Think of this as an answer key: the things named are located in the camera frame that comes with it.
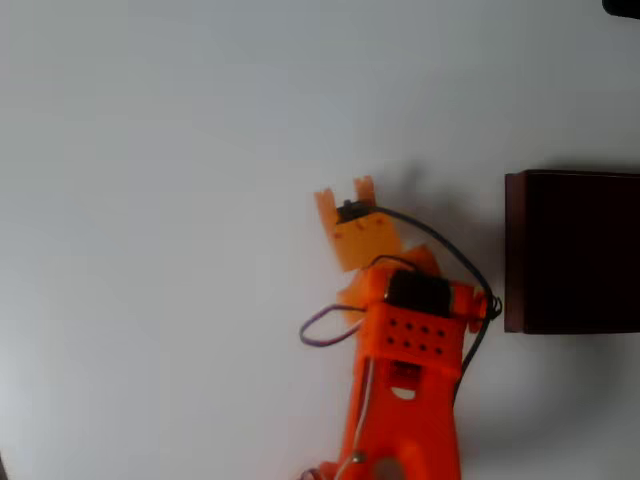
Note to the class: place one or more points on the dark red open box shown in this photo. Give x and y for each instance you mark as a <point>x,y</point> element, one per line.
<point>580,250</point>

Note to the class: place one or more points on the light orange gripper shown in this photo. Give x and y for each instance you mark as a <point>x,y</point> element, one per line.
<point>361,236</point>

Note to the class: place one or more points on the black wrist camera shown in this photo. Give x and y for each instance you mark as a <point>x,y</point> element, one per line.
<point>355,211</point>

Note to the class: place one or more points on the black object at edge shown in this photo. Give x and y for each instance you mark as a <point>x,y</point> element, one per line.
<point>622,7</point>

